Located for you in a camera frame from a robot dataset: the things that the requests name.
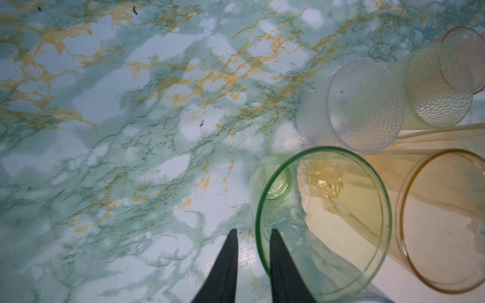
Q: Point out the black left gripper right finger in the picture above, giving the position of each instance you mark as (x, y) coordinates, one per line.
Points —
(286, 282)

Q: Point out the teal clear glass left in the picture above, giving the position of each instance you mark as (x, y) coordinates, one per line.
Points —
(369, 297)

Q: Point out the beige rectangular tray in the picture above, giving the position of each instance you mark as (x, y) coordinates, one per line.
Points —
(416, 280)

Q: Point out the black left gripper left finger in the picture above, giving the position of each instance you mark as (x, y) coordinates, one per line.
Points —
(221, 283)

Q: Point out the green clear glass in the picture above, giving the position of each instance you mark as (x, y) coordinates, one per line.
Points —
(333, 213)

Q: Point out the frosted light green glass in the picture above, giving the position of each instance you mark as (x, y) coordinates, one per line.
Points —
(438, 86)

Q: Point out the frosted pink glass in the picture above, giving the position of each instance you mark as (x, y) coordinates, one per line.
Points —
(470, 45)

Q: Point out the yellow glass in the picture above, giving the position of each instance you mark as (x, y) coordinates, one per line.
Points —
(469, 137)
(437, 200)

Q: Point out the frosted white glass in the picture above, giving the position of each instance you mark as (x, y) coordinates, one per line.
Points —
(361, 107)

